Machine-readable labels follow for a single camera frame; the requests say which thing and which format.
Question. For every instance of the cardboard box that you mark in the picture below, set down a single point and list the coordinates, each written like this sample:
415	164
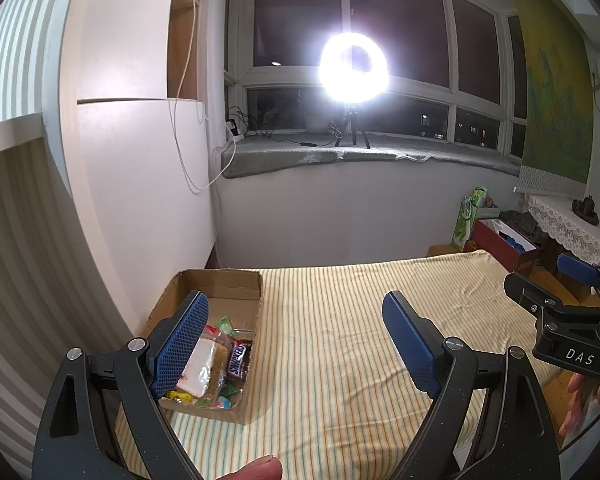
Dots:
230	285

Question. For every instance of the dark cloth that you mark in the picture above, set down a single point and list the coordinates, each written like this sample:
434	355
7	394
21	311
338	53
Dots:
522	222

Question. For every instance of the white lace cloth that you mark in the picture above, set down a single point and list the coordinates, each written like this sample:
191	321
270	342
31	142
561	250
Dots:
570	230

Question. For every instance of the white cabinet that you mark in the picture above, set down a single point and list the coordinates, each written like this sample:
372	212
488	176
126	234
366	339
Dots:
145	185

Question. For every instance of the green shopping bag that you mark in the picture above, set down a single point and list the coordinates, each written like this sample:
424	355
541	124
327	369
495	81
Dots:
462	230

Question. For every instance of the grey windowsill mat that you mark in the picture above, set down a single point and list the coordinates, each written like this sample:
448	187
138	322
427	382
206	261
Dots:
280	157

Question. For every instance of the red box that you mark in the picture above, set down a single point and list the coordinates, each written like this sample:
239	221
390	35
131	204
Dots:
495	247

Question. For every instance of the person's right hand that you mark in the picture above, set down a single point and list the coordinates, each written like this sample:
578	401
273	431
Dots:
577	385

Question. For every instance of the small green candy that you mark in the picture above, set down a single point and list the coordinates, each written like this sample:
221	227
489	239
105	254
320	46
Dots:
228	390

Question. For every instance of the dark figurine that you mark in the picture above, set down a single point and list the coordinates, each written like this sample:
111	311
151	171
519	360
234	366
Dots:
587	210

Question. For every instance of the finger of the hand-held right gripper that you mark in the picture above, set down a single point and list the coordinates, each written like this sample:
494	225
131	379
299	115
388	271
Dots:
525	290
577	266

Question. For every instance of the striped tablecloth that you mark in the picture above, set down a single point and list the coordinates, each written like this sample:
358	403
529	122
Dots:
330	335

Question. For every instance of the white power strip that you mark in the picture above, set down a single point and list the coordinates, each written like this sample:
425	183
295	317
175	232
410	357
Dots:
235	132

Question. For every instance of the yellow candy packet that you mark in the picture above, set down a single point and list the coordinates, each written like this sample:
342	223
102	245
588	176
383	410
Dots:
177	398

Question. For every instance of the bread slice package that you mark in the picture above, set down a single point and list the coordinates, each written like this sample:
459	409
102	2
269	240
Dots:
200	375

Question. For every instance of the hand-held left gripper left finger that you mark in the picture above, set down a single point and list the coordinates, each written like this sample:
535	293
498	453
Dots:
180	350

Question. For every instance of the green wall scroll painting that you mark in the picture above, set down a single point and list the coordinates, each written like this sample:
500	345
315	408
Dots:
555	85

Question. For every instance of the person's left hand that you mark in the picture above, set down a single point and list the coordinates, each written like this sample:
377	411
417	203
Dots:
255	471

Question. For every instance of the white framed window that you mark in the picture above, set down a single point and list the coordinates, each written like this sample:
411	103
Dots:
447	60

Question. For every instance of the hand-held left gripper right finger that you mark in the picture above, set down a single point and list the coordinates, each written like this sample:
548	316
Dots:
412	345

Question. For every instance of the black tripod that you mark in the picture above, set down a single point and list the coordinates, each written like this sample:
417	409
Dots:
352	127

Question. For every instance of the mini brown chocolate bar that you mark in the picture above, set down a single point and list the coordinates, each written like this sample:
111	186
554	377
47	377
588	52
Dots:
237	360

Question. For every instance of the colourful clear candy packet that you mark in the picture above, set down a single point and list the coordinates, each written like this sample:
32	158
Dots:
222	403

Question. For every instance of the green snack packet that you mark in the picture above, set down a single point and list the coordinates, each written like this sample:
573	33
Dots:
225	325

